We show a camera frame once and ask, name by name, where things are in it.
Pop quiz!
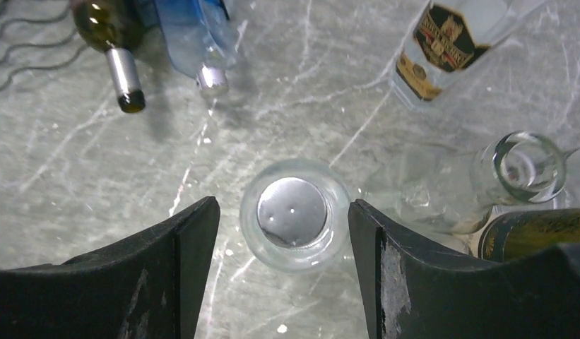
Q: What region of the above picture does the round clear silver-cap bottle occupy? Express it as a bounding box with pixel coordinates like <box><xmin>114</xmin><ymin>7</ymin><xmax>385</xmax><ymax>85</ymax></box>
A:
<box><xmin>239</xmin><ymin>158</ymin><xmax>351</xmax><ymax>274</ymax></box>

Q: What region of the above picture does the black wire wine rack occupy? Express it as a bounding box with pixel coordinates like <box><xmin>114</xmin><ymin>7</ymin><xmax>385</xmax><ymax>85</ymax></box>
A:
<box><xmin>0</xmin><ymin>1</ymin><xmax>89</xmax><ymax>92</ymax></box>

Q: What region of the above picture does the dark green wine bottle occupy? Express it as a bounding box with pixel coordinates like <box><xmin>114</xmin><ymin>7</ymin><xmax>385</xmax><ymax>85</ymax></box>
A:
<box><xmin>477</xmin><ymin>208</ymin><xmax>580</xmax><ymax>263</ymax></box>

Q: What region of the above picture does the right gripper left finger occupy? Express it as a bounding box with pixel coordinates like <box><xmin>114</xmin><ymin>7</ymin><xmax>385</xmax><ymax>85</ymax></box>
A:
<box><xmin>0</xmin><ymin>196</ymin><xmax>220</xmax><ymax>338</ymax></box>

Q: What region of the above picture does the blue square bottle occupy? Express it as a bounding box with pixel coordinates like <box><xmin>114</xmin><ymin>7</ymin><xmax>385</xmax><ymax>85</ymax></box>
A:
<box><xmin>154</xmin><ymin>0</ymin><xmax>238</xmax><ymax>100</ymax></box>

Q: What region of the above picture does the clear gold label bottle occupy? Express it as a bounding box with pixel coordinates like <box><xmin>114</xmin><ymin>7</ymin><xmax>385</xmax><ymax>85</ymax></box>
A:
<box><xmin>392</xmin><ymin>0</ymin><xmax>544</xmax><ymax>109</ymax></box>

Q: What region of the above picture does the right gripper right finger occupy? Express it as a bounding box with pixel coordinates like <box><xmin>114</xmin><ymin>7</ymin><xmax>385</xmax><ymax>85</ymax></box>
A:
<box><xmin>348</xmin><ymin>200</ymin><xmax>580</xmax><ymax>338</ymax></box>

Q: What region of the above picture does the brown label wine bottle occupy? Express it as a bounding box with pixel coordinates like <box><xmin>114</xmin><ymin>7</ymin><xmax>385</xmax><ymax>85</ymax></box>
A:
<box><xmin>69</xmin><ymin>0</ymin><xmax>146</xmax><ymax>114</ymax></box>

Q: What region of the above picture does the tall clear bottle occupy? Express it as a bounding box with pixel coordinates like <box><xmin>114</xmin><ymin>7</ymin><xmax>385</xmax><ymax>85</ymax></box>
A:
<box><xmin>359</xmin><ymin>131</ymin><xmax>574</xmax><ymax>234</ymax></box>

